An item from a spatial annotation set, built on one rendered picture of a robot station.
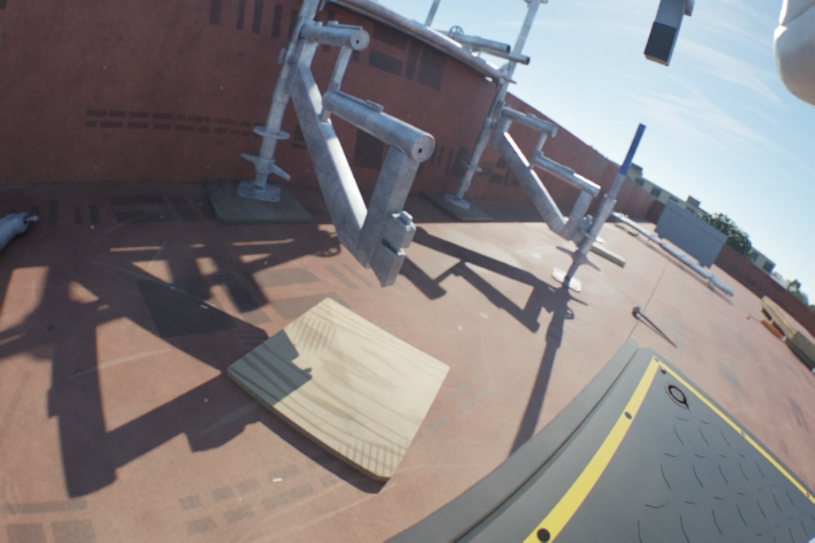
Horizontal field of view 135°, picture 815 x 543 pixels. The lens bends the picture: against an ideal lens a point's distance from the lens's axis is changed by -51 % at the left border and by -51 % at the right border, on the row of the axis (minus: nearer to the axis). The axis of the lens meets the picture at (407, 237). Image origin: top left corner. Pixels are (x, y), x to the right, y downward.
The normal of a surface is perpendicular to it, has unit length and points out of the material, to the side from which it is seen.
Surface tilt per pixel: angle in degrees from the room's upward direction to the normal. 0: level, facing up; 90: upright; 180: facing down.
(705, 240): 90
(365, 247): 90
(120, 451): 0
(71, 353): 0
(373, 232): 90
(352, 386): 0
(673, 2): 90
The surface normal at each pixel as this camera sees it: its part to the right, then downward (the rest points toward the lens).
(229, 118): 0.62, 0.51
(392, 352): 0.33, -0.86
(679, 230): -0.71, 0.04
